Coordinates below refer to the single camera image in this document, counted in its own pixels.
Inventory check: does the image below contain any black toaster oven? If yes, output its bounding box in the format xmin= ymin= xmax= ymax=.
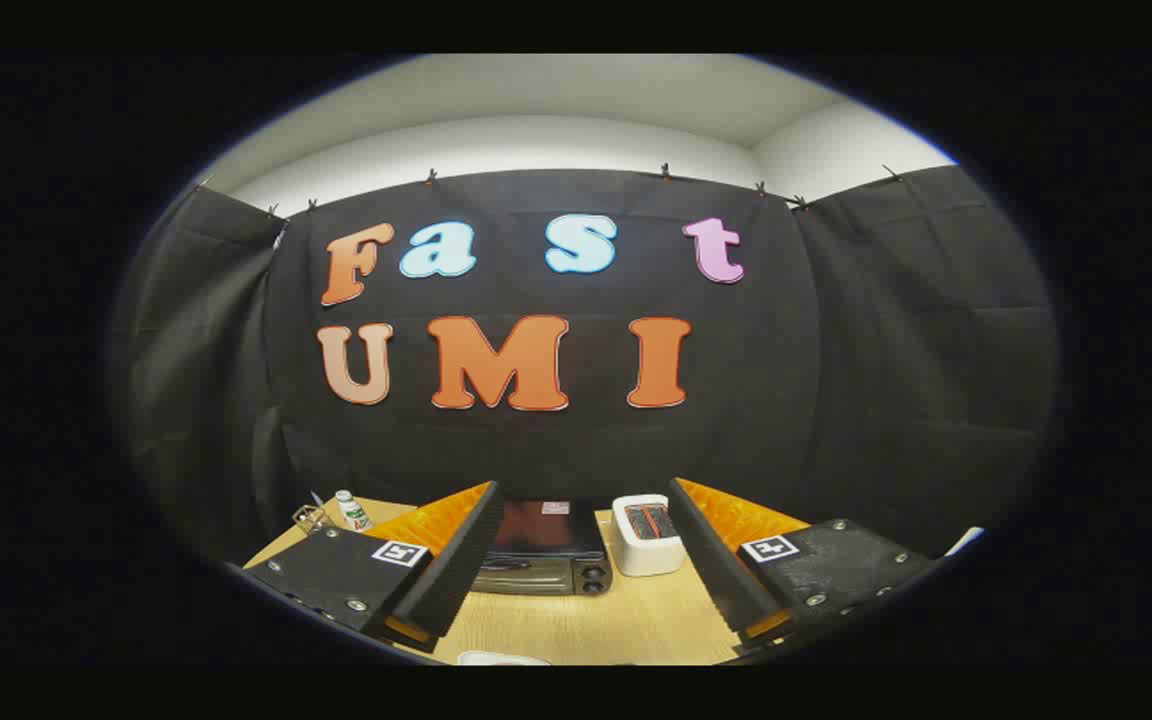
xmin=471 ymin=498 xmax=615 ymax=597

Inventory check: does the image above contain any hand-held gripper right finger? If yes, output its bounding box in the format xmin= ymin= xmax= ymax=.
xmin=666 ymin=477 xmax=937 ymax=651

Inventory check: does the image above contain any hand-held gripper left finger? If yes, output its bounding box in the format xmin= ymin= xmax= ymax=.
xmin=244 ymin=480 xmax=505 ymax=656

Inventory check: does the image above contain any white green drink bottle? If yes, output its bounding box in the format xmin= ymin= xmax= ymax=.
xmin=334 ymin=489 xmax=373 ymax=533

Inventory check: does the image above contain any metal wire holder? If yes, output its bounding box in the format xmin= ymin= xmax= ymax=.
xmin=292 ymin=490 xmax=335 ymax=536

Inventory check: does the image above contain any white bread toaster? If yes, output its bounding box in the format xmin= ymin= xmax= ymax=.
xmin=612 ymin=493 xmax=687 ymax=578

